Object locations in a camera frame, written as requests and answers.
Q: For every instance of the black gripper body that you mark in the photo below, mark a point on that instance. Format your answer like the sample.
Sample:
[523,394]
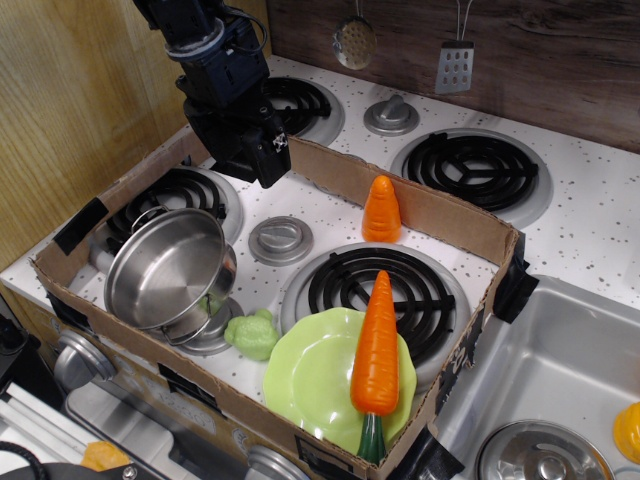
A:
[224,71]

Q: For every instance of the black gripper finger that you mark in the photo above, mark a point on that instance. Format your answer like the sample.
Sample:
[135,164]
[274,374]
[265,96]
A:
[267,151]
[232,149]

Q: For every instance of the orange toy carrot green stem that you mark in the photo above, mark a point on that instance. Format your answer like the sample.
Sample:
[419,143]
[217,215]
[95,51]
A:
[375,384]

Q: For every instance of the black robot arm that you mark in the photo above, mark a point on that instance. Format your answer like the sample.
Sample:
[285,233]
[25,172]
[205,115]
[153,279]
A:
[181,21]

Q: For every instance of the short orange carrot tip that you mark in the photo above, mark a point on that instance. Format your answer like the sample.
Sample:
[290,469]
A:
[381,220]

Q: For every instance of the light green plastic plate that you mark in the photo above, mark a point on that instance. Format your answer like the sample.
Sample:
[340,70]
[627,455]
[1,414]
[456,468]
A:
[308,377]

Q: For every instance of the back left black burner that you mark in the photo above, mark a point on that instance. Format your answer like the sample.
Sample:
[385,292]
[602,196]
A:
[308,110]

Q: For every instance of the black burner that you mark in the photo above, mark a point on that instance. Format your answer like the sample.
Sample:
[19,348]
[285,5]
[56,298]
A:
[182,187]
[490,170]
[308,110]
[431,307]

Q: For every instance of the front left black burner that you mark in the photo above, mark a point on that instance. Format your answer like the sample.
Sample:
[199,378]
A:
[182,187]

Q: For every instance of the silver centre stove knob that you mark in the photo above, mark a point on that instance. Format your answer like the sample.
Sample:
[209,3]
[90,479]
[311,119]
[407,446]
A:
[280,241]

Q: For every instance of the silver stove knob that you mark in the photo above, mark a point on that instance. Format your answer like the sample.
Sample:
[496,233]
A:
[280,241]
[391,117]

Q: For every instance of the silver back stove knob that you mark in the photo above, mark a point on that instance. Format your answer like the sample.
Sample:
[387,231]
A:
[391,117]

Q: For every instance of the hanging perforated metal spoon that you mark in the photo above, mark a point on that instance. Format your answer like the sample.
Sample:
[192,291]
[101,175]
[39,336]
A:
[354,40]

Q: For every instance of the stainless steel pot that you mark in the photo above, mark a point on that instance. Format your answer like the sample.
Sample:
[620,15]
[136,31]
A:
[172,280]

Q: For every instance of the light green toy vegetable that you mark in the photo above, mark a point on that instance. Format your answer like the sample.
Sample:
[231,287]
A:
[255,336]

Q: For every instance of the hanging slotted metal spatula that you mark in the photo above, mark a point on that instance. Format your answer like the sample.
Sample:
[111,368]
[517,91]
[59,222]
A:
[456,59]

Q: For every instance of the back right black burner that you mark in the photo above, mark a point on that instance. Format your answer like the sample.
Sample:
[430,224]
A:
[490,170]

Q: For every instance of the front right black burner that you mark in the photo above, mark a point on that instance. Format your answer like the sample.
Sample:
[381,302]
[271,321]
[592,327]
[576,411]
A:
[431,307]

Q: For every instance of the brown cardboard fence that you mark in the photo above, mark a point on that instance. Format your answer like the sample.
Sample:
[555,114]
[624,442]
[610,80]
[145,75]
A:
[439,215]

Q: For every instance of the silver front panel knob left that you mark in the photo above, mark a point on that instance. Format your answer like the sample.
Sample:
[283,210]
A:
[79,362]

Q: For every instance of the silver panel knob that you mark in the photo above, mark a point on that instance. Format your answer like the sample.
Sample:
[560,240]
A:
[79,362]
[264,463]

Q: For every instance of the silver front panel knob right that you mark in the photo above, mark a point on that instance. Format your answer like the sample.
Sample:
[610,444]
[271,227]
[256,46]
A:
[264,463]

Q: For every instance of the orange object bottom left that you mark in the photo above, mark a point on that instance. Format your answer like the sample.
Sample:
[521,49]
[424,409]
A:
[102,455]

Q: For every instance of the grey toy sink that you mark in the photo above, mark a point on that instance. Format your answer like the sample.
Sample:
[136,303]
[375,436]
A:
[570,357]

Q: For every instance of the steel lid in sink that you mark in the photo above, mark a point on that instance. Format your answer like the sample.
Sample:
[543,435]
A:
[536,449]

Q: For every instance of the yellow toy in sink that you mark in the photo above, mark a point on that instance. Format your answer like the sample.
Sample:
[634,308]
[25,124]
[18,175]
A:
[626,432]

